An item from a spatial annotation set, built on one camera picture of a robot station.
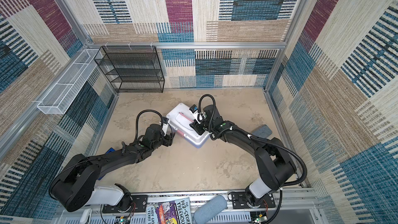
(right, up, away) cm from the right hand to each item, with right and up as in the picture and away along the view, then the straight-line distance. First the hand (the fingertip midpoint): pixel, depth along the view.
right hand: (193, 124), depth 86 cm
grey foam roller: (+8, -36, -18) cm, 41 cm away
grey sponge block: (+41, -5, +8) cm, 42 cm away
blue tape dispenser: (-45, -14, -1) cm, 47 cm away
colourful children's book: (-7, -37, -16) cm, 41 cm away
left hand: (-14, -3, +3) cm, 15 cm away
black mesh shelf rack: (-45, +35, +24) cm, 62 cm away
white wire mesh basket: (-60, +13, -16) cm, 64 cm away
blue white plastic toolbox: (-9, +1, +2) cm, 9 cm away
